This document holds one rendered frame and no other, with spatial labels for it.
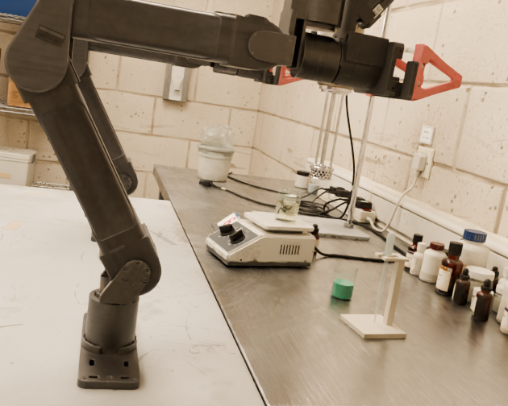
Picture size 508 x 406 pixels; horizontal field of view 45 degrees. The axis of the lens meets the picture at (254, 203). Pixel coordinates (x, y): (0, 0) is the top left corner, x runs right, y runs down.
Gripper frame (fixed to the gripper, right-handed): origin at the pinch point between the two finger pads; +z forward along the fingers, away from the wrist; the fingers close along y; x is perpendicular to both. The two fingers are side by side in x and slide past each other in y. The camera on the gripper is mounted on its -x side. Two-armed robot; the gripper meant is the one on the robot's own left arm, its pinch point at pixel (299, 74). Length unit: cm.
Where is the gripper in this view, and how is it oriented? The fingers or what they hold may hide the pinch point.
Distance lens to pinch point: 141.3
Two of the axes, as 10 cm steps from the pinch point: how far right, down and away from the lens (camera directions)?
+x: -1.6, 9.7, 1.8
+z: 9.6, 1.1, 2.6
